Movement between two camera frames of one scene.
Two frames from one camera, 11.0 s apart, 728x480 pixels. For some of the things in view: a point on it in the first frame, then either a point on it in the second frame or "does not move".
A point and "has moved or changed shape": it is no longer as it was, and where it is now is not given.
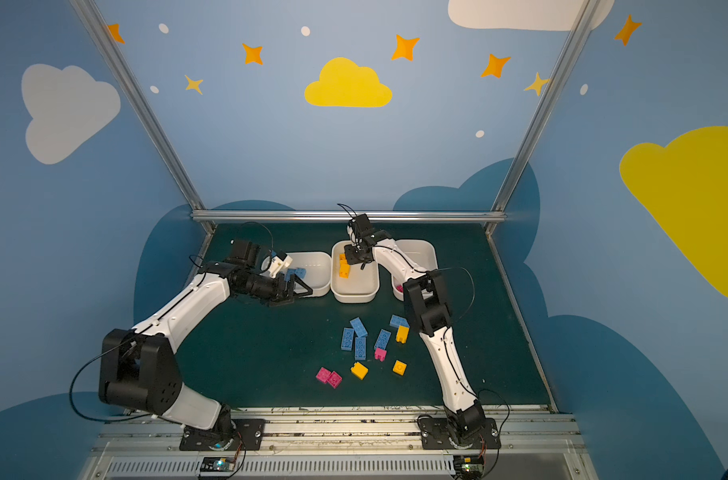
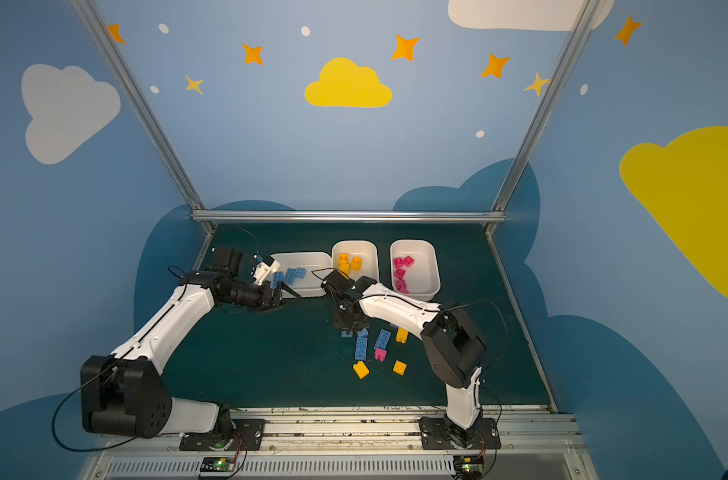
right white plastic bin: x=422 y=256 does not move
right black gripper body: x=357 y=253 -> x=349 y=321
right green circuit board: x=468 y=467 does not move
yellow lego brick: x=402 y=334 does not move
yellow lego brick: x=343 y=264 does not move
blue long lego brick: x=291 y=271 has moved or changed shape
